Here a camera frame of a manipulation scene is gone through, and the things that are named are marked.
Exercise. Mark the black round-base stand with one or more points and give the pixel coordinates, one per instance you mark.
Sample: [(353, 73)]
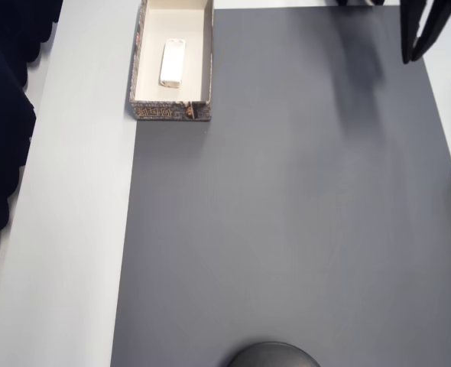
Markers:
[(273, 355)]

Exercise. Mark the white rectangular block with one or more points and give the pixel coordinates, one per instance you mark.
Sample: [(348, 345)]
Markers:
[(173, 63)]

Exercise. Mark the patterned open cardboard box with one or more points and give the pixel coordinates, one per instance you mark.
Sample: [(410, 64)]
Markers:
[(149, 76)]

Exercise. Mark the dark blue curtain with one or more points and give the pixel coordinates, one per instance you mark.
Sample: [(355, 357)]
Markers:
[(0, 114)]

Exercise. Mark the grey rubber mat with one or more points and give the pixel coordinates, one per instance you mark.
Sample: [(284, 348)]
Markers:
[(279, 214)]

